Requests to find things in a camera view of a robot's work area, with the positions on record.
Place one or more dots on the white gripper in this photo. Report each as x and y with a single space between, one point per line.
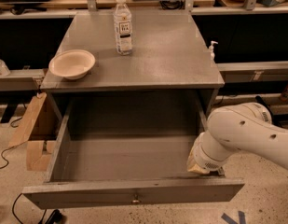
204 160

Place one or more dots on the grey top drawer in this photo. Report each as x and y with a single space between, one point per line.
110 154

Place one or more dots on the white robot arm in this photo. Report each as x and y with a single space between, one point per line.
233 128

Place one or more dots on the grey drawer cabinet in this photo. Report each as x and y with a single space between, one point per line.
163 89

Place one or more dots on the small pump dispenser bottle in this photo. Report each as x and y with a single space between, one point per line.
211 49

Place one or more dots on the notched wooden block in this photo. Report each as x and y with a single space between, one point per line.
38 154

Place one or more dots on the white paper bowl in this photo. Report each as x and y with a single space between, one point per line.
72 64

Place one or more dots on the clear plastic water bottle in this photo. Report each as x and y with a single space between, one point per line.
123 28

